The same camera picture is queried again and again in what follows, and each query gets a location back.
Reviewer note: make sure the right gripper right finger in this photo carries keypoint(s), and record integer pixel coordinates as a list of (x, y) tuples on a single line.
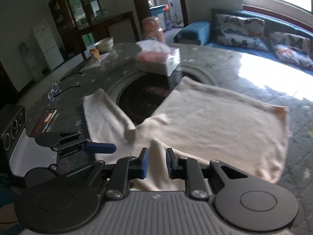
[(172, 164)]

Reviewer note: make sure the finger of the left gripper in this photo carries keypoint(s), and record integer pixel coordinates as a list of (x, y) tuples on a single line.
[(99, 148)]

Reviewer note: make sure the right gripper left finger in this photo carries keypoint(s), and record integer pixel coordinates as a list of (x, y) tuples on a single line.
[(144, 160)]

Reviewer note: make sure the cream white garment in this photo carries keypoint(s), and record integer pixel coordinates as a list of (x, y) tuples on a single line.
[(197, 121)]

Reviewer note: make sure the smartphone on table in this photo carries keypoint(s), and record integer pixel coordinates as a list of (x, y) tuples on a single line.
[(43, 123)]

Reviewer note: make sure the black round induction cooktop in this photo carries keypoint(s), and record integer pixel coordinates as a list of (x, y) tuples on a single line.
[(140, 98)]

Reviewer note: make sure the white ceramic bowl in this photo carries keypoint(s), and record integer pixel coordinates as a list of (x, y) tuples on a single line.
[(104, 45)]

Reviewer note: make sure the pink white tissue box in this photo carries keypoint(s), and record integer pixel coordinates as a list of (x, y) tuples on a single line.
[(157, 57)]

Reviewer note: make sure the white refrigerator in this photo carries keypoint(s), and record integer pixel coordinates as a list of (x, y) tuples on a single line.
[(47, 44)]

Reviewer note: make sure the dark wooden cabinet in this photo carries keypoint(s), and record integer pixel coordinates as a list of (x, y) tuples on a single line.
[(82, 22)]

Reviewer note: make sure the blue sofa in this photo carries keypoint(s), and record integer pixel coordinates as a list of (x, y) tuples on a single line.
[(202, 33)]

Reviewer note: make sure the left butterfly pillow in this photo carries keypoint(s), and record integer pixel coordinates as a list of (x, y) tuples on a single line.
[(240, 32)]

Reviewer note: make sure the butterfly pillow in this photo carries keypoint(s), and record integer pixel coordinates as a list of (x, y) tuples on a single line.
[(240, 32), (291, 49)]

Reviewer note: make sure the right butterfly pillow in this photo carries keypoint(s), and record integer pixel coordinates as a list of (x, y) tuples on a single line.
[(291, 49)]

